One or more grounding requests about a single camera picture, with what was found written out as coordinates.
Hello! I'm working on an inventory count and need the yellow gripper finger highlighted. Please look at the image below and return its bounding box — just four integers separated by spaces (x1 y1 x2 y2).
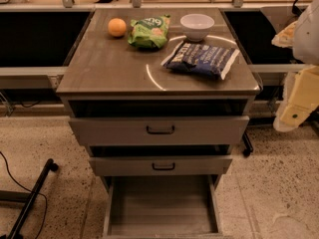
271 21 297 48
273 66 319 132

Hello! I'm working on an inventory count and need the blue chip bag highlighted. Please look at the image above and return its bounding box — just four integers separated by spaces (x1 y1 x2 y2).
160 42 239 80

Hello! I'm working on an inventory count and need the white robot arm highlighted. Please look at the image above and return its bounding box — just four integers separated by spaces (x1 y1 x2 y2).
271 0 319 132

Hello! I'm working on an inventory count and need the top drawer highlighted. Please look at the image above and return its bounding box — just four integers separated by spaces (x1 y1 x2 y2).
70 116 249 146

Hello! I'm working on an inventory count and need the drawer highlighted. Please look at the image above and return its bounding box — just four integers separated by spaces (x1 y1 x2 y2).
103 175 233 239
89 155 232 176
70 116 249 146

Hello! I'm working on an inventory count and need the green chip bag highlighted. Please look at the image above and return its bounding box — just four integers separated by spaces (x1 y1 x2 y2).
128 15 170 49

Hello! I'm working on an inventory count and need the grey drawer cabinet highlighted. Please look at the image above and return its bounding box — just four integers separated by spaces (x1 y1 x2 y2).
55 7 261 191

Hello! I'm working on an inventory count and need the middle drawer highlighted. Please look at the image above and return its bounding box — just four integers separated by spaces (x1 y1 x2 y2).
89 155 232 176

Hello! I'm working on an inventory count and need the bottom drawer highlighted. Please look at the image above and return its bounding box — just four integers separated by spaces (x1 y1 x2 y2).
103 175 233 239

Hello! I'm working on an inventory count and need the black cabinet leg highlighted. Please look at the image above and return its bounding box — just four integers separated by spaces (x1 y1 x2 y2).
242 132 254 156

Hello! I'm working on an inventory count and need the white bowl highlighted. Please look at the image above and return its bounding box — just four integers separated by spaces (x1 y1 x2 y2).
180 14 214 42

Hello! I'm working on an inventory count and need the orange fruit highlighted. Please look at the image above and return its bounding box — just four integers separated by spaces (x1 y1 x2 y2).
108 18 127 37

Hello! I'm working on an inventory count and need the black floor stand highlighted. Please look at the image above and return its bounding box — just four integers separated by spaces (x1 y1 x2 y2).
0 158 59 239

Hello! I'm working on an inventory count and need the black floor cable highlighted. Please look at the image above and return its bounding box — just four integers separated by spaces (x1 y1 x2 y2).
0 150 49 239

